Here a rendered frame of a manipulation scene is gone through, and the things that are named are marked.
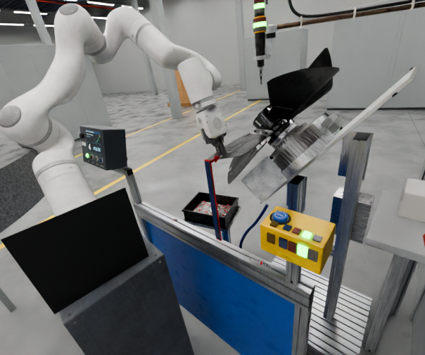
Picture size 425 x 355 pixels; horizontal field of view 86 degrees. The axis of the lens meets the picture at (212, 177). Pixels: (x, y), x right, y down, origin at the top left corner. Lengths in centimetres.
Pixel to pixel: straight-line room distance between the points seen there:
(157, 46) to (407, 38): 582
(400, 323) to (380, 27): 548
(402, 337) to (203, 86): 167
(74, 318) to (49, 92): 67
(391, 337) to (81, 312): 157
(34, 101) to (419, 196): 129
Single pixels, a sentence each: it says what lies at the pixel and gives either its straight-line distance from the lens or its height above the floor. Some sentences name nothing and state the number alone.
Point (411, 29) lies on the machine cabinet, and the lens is 639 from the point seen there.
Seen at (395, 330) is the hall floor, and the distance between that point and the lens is 185.
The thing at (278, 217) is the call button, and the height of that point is 108.
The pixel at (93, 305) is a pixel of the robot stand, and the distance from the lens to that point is 77.
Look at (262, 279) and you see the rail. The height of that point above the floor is 81.
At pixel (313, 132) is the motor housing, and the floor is 117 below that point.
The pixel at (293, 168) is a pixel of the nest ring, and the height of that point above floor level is 106.
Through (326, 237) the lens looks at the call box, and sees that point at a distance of 61.
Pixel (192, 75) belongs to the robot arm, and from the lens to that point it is 80.
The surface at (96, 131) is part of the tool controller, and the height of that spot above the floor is 124.
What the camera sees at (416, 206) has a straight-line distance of 108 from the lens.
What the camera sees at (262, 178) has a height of 100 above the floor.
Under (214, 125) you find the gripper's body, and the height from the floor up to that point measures 127.
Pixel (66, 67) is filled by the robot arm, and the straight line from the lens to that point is 97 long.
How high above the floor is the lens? 147
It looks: 27 degrees down
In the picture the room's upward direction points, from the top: 8 degrees counter-clockwise
